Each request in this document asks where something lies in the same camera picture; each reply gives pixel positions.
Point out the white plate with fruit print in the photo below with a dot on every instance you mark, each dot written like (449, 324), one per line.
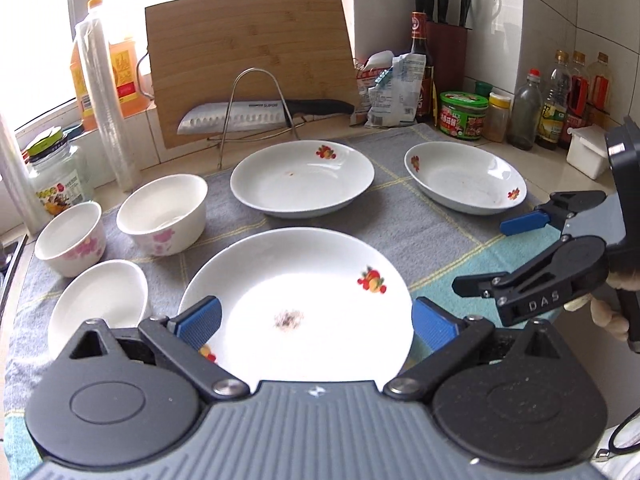
(310, 280)
(300, 175)
(460, 175)

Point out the bottle with yellow-green label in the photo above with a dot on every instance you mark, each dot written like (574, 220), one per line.
(552, 110)

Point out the red and white plastic bag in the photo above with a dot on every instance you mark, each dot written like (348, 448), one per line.
(365, 85)

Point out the window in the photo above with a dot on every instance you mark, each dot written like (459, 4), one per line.
(50, 35)

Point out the orange cooking oil bottle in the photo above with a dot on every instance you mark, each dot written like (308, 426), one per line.
(124, 70)

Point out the grey and teal checked cloth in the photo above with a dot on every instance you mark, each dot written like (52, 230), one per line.
(400, 230)

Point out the dark red knife block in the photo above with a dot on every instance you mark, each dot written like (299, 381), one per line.
(447, 60)

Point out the steel sink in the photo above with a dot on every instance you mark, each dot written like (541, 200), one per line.
(10, 265)

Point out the tall cling film roll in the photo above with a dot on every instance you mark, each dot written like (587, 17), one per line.
(107, 120)

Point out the blue bag clip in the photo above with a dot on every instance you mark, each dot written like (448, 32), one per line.
(382, 80)

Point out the white and blue plastic bag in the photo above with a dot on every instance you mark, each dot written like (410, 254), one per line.
(395, 95)

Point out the white plastic container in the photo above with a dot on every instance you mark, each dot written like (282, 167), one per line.
(587, 152)

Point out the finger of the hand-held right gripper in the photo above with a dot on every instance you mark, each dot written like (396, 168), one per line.
(525, 223)
(487, 285)

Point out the amber liquid bottle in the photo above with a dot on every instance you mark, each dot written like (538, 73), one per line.
(600, 90)

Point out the glass jar with green lid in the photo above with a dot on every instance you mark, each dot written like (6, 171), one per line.
(60, 180)

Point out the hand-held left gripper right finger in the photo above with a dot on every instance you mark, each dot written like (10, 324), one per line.
(432, 325)

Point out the person's right hand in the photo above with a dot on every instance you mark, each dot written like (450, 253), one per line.
(607, 317)

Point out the clear bottle with red cap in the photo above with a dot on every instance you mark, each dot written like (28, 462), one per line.
(525, 110)

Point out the bottle with red label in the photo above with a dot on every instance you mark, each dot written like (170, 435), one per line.
(577, 100)

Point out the plain white bowl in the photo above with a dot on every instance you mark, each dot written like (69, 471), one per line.
(95, 300)

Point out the bamboo cutting board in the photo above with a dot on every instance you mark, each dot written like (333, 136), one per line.
(250, 40)

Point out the green-lidded round can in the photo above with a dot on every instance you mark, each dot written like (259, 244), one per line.
(462, 115)

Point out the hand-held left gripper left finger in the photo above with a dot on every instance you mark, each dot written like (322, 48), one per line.
(200, 317)

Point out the dark soy sauce bottle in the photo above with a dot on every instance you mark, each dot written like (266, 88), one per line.
(419, 45)

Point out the white bowl with pink flowers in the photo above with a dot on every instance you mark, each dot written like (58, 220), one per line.
(162, 210)
(70, 240)

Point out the dark teal dish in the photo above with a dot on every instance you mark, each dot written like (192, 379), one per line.
(72, 130)

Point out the yellow-lidded spice jar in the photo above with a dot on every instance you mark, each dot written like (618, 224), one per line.
(499, 117)

